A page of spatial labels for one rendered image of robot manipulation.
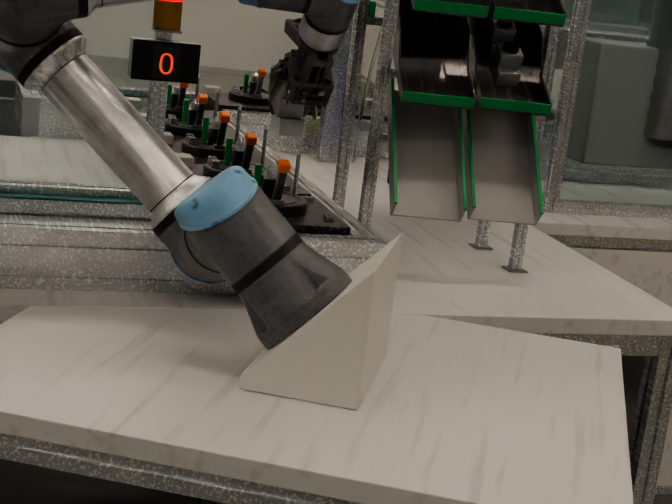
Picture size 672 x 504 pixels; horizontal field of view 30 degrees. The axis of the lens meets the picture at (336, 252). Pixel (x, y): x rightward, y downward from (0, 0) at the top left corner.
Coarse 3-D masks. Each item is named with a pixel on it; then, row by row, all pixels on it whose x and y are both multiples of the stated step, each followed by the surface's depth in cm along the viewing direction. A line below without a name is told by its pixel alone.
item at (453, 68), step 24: (408, 0) 238; (408, 24) 242; (432, 24) 242; (456, 24) 239; (408, 48) 235; (432, 48) 236; (456, 48) 237; (408, 72) 228; (432, 72) 229; (456, 72) 231; (408, 96) 219; (432, 96) 220; (456, 96) 220
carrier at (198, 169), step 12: (264, 132) 251; (228, 144) 251; (240, 144) 246; (264, 144) 252; (180, 156) 253; (228, 156) 251; (240, 156) 247; (264, 156) 252; (192, 168) 252; (204, 168) 246; (216, 168) 245; (252, 168) 249; (264, 168) 251; (288, 180) 252; (288, 192) 241; (300, 192) 242
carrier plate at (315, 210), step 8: (312, 208) 230; (320, 208) 230; (304, 216) 222; (312, 216) 223; (320, 216) 224; (336, 216) 225; (296, 224) 216; (304, 224) 216; (312, 224) 217; (320, 224) 218; (328, 224) 219; (336, 224) 219; (344, 224) 220; (304, 232) 216; (312, 232) 216; (320, 232) 217; (328, 232) 217; (336, 232) 218; (344, 232) 218
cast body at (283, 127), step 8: (288, 104) 219; (296, 104) 219; (288, 112) 219; (296, 112) 219; (272, 120) 223; (280, 120) 218; (288, 120) 218; (296, 120) 219; (272, 128) 223; (280, 128) 218; (288, 128) 219; (296, 128) 219; (296, 136) 219
